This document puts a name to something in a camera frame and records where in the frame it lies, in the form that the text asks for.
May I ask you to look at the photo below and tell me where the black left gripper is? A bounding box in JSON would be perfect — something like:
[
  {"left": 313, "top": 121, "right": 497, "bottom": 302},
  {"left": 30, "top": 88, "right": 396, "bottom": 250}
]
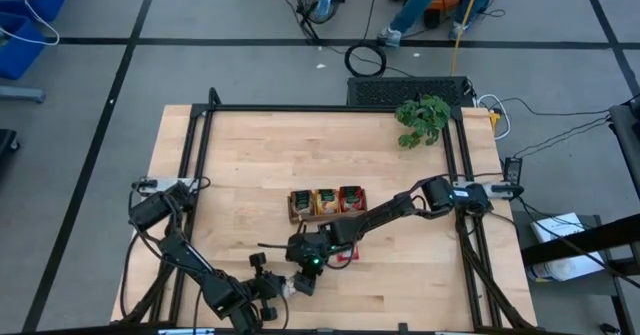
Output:
[{"left": 244, "top": 252, "right": 291, "bottom": 324}]

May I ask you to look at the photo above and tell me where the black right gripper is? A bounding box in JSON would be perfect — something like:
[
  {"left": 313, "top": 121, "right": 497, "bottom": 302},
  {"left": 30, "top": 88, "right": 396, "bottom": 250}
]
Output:
[{"left": 257, "top": 229, "right": 335, "bottom": 297}]

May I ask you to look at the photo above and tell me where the beige vanilla apple tea sachet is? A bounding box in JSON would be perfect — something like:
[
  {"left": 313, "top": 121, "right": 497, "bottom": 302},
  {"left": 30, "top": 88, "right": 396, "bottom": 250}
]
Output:
[
  {"left": 291, "top": 189, "right": 315, "bottom": 216},
  {"left": 280, "top": 276, "right": 300, "bottom": 299}
]

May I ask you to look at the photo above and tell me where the wooden tea caddy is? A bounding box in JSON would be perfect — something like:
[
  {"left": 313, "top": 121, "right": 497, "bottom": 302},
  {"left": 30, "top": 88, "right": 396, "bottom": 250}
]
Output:
[{"left": 287, "top": 185, "right": 369, "bottom": 225}]

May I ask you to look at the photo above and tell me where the orange mango tea sachet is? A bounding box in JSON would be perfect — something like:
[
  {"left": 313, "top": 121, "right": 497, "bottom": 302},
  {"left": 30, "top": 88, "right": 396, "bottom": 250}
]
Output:
[{"left": 314, "top": 188, "right": 340, "bottom": 215}]

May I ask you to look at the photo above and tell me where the red strawberry tea sachet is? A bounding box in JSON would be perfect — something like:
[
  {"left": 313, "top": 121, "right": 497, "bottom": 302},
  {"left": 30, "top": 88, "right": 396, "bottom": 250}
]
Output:
[
  {"left": 335, "top": 244, "right": 362, "bottom": 263},
  {"left": 338, "top": 185, "right": 365, "bottom": 212}
]

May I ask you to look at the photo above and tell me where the potted green plant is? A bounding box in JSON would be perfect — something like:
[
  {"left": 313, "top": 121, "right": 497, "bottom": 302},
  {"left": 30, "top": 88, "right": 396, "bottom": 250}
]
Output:
[{"left": 393, "top": 93, "right": 452, "bottom": 150}]

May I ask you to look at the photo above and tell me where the black perforated computer case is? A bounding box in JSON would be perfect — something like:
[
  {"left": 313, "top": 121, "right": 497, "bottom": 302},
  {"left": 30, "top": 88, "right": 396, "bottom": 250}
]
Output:
[{"left": 346, "top": 76, "right": 474, "bottom": 109}]

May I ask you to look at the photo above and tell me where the black power adapter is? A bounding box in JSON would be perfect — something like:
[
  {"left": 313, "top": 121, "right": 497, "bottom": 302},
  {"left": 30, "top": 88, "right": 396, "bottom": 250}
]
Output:
[{"left": 502, "top": 155, "right": 524, "bottom": 186}]

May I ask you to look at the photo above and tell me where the black floor fan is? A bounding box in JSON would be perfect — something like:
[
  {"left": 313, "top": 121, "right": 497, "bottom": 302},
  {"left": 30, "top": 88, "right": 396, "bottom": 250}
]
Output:
[{"left": 292, "top": 0, "right": 349, "bottom": 44}]

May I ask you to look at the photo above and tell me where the white booklet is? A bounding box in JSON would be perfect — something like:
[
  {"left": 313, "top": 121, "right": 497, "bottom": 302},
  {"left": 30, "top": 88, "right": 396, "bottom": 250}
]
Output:
[{"left": 529, "top": 212, "right": 586, "bottom": 244}]

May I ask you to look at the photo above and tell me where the person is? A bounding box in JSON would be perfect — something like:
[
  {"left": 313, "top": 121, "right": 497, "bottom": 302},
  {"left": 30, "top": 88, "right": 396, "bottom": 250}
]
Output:
[{"left": 377, "top": 0, "right": 524, "bottom": 49}]

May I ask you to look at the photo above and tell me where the white paper stack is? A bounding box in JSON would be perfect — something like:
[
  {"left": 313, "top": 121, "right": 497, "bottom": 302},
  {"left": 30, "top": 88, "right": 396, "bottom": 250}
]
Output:
[{"left": 524, "top": 249, "right": 606, "bottom": 282}]

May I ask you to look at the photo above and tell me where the grey side cart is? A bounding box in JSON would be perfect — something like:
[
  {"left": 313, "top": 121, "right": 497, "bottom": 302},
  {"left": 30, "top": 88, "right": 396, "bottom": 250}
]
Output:
[{"left": 509, "top": 209, "right": 640, "bottom": 335}]

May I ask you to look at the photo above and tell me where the grey bench foot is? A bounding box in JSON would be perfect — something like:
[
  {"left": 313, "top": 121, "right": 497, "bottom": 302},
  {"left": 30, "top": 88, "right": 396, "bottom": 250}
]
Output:
[{"left": 0, "top": 85, "right": 46, "bottom": 104}]

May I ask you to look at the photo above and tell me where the black cart beam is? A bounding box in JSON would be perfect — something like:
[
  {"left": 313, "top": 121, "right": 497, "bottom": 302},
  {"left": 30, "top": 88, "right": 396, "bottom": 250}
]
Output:
[{"left": 519, "top": 213, "right": 640, "bottom": 267}]

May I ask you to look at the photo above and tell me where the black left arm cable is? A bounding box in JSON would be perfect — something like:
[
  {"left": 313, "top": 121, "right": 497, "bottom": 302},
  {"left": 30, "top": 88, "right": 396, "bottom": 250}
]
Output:
[{"left": 119, "top": 232, "right": 146, "bottom": 321}]

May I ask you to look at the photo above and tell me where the black coiled cable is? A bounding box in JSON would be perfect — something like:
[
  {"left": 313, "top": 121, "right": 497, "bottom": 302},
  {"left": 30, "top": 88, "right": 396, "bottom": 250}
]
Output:
[{"left": 343, "top": 42, "right": 388, "bottom": 79}]

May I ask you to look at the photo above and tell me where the thin black hanging cable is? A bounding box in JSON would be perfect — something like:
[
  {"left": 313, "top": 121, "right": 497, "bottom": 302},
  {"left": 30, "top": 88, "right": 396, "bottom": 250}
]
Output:
[{"left": 363, "top": 0, "right": 385, "bottom": 44}]

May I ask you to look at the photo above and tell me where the white looped cable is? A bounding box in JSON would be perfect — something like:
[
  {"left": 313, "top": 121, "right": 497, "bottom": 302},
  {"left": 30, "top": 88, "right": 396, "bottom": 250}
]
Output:
[{"left": 477, "top": 93, "right": 514, "bottom": 141}]

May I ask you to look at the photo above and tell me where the long black floor cable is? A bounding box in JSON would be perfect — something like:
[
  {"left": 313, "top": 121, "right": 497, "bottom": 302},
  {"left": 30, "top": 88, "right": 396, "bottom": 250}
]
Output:
[{"left": 517, "top": 197, "right": 640, "bottom": 291}]

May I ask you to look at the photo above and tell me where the yellow hanging cable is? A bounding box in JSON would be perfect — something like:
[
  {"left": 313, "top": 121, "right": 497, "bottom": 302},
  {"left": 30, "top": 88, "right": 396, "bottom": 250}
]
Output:
[{"left": 449, "top": 0, "right": 486, "bottom": 77}]

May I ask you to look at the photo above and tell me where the black power cable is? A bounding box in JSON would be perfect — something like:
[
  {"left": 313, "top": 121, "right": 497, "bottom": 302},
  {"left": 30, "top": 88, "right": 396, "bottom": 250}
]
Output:
[
  {"left": 492, "top": 98, "right": 614, "bottom": 121},
  {"left": 512, "top": 116, "right": 614, "bottom": 159}
]

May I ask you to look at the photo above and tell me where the white floor cable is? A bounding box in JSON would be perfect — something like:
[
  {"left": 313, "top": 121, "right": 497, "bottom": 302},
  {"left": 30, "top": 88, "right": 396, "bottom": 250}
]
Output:
[{"left": 0, "top": 0, "right": 61, "bottom": 47}]

